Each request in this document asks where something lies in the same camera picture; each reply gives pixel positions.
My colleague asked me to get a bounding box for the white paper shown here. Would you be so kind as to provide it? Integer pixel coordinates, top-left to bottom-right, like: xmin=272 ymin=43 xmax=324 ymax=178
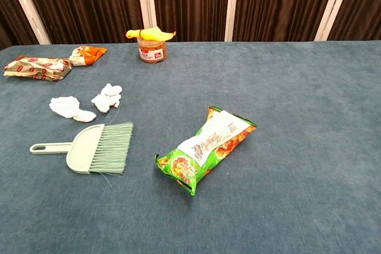
xmin=90 ymin=94 xmax=121 ymax=114

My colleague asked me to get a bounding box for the mint green hand brush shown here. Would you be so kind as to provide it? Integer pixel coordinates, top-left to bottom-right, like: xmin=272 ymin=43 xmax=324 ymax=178
xmin=29 ymin=121 xmax=134 ymax=175

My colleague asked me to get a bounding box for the green snack bag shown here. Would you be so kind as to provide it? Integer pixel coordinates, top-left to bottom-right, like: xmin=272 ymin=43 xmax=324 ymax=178
xmin=154 ymin=106 xmax=258 ymax=197

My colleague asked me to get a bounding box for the yellow rubber chicken toy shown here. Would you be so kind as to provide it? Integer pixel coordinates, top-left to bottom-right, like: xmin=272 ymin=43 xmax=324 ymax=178
xmin=125 ymin=29 xmax=177 ymax=42

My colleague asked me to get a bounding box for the blue felt table cover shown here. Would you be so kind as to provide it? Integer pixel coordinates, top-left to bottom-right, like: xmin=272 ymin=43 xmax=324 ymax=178
xmin=0 ymin=39 xmax=381 ymax=254

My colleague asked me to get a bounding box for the dark brown curtain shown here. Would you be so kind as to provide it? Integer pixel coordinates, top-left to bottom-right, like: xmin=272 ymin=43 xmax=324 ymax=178
xmin=0 ymin=0 xmax=381 ymax=51

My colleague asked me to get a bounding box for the orange white snack wrapper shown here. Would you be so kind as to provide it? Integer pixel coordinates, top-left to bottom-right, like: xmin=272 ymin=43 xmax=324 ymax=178
xmin=69 ymin=45 xmax=108 ymax=67

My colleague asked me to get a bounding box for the brown gold snack wrapper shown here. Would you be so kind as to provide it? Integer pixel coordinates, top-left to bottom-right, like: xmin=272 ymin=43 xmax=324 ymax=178
xmin=3 ymin=54 xmax=73 ymax=82

